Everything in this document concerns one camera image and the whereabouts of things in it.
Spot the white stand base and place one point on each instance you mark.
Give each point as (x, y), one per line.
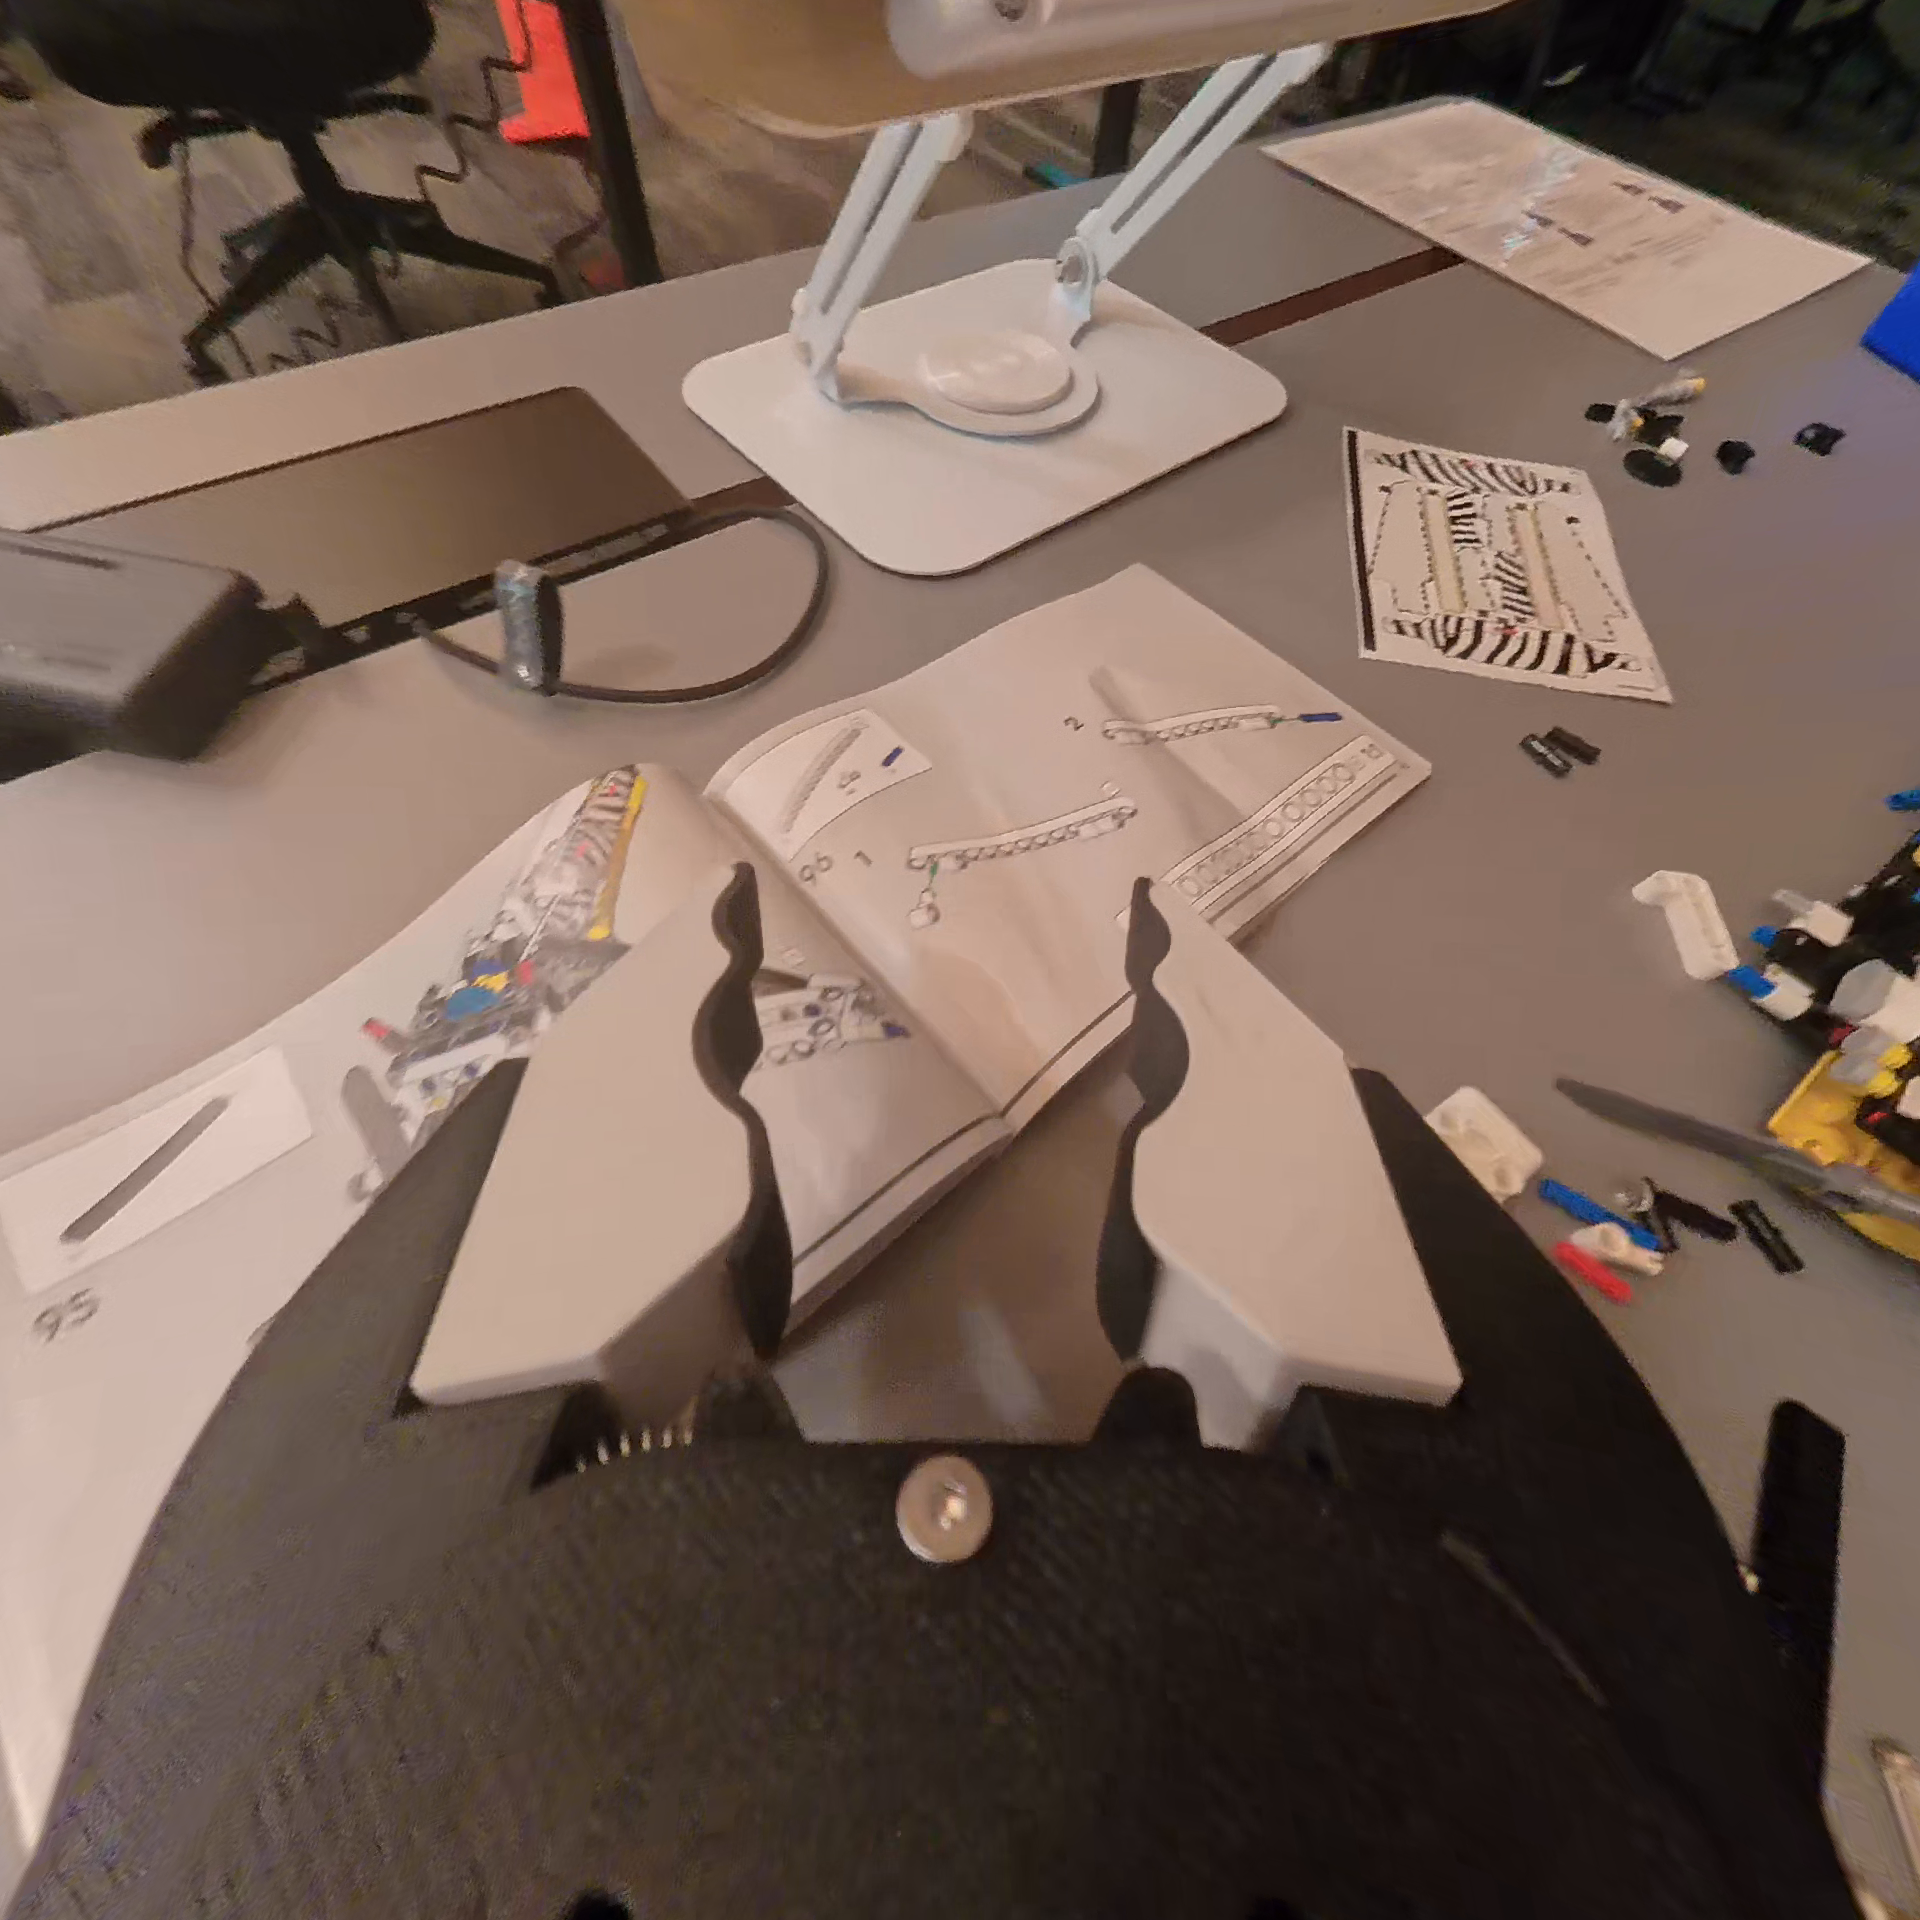
(960, 450)

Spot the white square lego piece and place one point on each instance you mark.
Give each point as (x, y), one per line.
(1484, 1143)

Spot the zebra striped sticker sheet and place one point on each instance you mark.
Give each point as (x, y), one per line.
(1500, 569)

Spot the partly built lego model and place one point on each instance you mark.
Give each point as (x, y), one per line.
(1844, 974)

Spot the white printed paper sheet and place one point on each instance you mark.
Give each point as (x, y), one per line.
(1651, 240)

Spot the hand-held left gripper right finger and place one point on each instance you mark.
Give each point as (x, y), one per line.
(1290, 1201)

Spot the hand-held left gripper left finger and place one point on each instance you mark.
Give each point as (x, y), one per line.
(599, 1201)

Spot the lego instruction booklet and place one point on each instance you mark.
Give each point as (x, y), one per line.
(974, 780)

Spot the black desk leg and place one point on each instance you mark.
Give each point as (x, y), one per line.
(615, 148)
(1118, 129)

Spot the white lego pin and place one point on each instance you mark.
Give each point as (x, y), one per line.
(1623, 1244)

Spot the red lego pin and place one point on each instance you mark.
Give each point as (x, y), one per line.
(1588, 1270)

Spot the blue box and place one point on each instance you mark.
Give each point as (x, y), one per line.
(1898, 322)

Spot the black round lego piece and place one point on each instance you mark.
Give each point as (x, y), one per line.
(1655, 468)

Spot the black ridged lego pin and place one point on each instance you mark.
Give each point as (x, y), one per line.
(1767, 1238)

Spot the blue lego pin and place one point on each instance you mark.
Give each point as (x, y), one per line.
(1588, 1207)

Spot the black power adapter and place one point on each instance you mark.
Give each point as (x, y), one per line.
(119, 644)

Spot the red orange fabric item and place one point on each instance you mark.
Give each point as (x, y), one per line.
(547, 75)

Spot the black office chair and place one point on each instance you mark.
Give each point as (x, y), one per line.
(225, 44)

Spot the small lego minifigure parts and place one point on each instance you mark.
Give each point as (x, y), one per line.
(1651, 408)

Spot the white lego bracket piece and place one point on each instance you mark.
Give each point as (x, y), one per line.
(1687, 921)

